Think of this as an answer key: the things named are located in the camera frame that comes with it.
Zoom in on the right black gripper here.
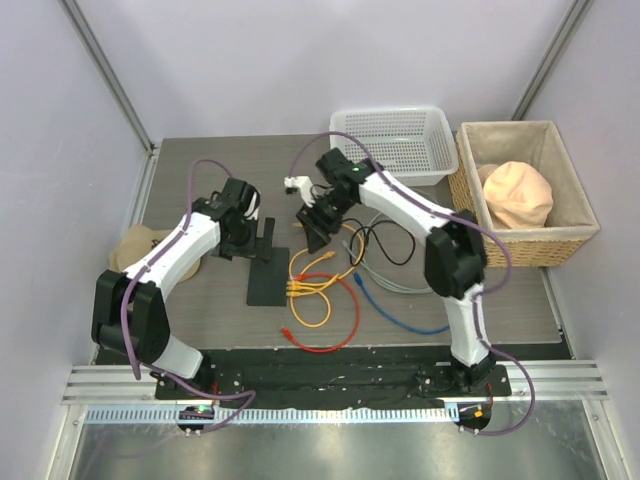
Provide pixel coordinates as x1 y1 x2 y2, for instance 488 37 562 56
296 190 356 254

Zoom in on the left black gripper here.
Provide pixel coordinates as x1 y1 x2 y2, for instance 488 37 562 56
213 213 273 263

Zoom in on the black network switch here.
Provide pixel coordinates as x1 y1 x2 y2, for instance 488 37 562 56
246 247 290 307

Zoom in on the black ethernet cable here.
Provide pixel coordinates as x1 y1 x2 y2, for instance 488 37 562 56
344 219 417 267

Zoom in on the blue ethernet cable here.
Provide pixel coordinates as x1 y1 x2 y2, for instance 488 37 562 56
353 272 451 335

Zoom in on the grey ethernet cable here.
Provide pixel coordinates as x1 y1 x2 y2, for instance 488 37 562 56
342 212 436 295

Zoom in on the red ethernet cable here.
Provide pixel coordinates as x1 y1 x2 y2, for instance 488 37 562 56
279 272 362 354

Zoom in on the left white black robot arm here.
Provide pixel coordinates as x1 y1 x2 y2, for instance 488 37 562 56
91 178 275 399

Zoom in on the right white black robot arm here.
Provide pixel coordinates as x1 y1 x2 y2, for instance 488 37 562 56
284 148 495 395

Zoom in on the white plastic perforated basket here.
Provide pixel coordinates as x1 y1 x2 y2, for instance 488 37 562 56
329 106 459 187

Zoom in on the peach cloth hat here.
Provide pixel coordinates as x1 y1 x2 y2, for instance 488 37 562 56
478 161 554 230

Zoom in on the wicker basket with liner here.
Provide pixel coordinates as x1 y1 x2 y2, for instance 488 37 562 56
449 120 600 267

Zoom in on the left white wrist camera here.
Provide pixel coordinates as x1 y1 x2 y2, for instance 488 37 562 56
244 188 261 220

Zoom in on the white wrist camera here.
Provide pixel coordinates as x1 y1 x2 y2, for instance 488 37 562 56
284 176 315 207
244 188 261 220

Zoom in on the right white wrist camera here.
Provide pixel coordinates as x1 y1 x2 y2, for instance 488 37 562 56
284 176 315 207

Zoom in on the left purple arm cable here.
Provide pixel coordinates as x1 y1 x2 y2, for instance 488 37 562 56
119 158 257 435

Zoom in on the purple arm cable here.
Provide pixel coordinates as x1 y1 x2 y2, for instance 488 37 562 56
119 158 257 435
289 130 537 437

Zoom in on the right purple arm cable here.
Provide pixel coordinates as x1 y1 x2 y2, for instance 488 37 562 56
289 130 537 437

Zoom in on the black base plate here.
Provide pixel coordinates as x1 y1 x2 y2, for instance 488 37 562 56
94 344 571 401

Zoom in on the aluminium rail frame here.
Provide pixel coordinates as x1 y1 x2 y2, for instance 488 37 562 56
47 348 635 479

